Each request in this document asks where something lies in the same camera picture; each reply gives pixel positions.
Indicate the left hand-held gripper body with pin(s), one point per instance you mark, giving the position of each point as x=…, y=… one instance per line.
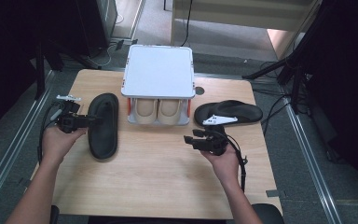
x=68, y=119

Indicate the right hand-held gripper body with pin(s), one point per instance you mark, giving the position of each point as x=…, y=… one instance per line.
x=217, y=140

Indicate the black flip-flop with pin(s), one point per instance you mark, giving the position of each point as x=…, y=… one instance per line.
x=242, y=109
x=104, y=137

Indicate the cream clog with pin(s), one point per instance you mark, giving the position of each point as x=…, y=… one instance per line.
x=169, y=110
x=145, y=110

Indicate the white two-tier shoe rack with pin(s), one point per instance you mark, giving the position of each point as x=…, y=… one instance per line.
x=158, y=71

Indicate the person's left hand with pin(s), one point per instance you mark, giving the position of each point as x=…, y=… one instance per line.
x=57, y=144

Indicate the person's right hand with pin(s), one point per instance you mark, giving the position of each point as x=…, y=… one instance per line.
x=227, y=166

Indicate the round dark table grommet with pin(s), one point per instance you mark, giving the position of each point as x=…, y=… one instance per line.
x=199, y=90

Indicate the black metal stand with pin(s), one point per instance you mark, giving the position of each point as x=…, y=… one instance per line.
x=40, y=71

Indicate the dark tape piece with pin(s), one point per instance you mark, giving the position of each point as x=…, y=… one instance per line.
x=272, y=193
x=24, y=182

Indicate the black chair armrest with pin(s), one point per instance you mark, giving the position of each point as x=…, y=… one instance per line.
x=268, y=213
x=55, y=214

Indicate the dark cabinet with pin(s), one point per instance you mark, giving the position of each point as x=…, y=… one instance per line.
x=98, y=25

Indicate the black tripod stand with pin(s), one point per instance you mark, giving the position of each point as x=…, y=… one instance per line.
x=289, y=62

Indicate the white cabinet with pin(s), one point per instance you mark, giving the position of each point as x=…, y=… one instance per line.
x=239, y=14

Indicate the metal floor rail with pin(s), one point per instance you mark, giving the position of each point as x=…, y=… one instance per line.
x=313, y=168
x=15, y=140

